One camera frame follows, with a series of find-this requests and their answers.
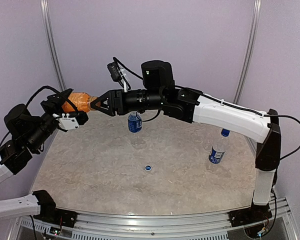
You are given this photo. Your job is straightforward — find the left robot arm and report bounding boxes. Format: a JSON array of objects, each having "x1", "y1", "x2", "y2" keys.
[{"x1": 0, "y1": 85, "x2": 88, "y2": 223}]

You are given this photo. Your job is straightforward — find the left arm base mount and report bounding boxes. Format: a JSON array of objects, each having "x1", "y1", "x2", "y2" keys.
[{"x1": 32, "y1": 190, "x2": 78, "y2": 228}]

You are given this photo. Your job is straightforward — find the left aluminium post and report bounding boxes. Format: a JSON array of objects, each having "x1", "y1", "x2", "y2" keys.
[{"x1": 39, "y1": 0, "x2": 67, "y2": 91}]

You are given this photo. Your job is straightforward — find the aluminium post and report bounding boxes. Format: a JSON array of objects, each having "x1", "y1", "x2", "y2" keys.
[
  {"x1": 39, "y1": 0, "x2": 67, "y2": 91},
  {"x1": 233, "y1": 0, "x2": 262, "y2": 105}
]

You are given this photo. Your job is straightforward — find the blue label bottle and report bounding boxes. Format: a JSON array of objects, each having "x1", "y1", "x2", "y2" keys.
[
  {"x1": 208, "y1": 128, "x2": 230, "y2": 164},
  {"x1": 127, "y1": 111, "x2": 142, "y2": 147}
]

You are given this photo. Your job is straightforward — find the orange drink bottle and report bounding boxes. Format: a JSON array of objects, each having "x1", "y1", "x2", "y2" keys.
[{"x1": 62, "y1": 92, "x2": 98, "y2": 113}]

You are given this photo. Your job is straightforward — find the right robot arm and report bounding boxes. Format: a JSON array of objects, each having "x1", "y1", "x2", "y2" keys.
[{"x1": 90, "y1": 60, "x2": 282, "y2": 222}]

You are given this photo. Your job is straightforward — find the white bottle cap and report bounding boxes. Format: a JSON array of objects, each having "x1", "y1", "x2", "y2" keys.
[{"x1": 144, "y1": 165, "x2": 152, "y2": 172}]

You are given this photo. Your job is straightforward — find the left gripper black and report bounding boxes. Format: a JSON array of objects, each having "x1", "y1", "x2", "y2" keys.
[{"x1": 25, "y1": 89, "x2": 73, "y2": 151}]

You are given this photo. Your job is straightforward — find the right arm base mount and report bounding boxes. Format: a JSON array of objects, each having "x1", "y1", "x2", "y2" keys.
[{"x1": 228, "y1": 202, "x2": 273, "y2": 227}]

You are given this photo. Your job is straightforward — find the aluminium front rail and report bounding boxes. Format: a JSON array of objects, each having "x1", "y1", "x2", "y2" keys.
[{"x1": 7, "y1": 198, "x2": 300, "y2": 240}]

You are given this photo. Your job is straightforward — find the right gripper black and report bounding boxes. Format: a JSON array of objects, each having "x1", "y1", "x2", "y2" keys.
[{"x1": 90, "y1": 87, "x2": 165, "y2": 115}]

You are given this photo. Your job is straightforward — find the brown bottle cap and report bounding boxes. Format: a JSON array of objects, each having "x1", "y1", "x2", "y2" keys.
[{"x1": 89, "y1": 96, "x2": 100, "y2": 111}]

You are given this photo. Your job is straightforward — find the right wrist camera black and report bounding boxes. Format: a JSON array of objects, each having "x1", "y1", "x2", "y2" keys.
[{"x1": 107, "y1": 62, "x2": 122, "y2": 83}]

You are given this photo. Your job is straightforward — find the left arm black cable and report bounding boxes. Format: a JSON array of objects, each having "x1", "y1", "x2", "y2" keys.
[{"x1": 0, "y1": 85, "x2": 66, "y2": 163}]

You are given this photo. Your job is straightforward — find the clear bottle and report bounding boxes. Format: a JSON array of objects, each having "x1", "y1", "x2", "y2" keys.
[{"x1": 202, "y1": 130, "x2": 214, "y2": 151}]

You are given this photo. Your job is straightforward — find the right aluminium post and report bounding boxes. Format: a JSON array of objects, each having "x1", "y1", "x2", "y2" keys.
[{"x1": 233, "y1": 0, "x2": 262, "y2": 105}]

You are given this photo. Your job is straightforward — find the blue label bottle standing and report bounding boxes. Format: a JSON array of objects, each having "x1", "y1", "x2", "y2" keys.
[{"x1": 208, "y1": 128, "x2": 230, "y2": 164}]

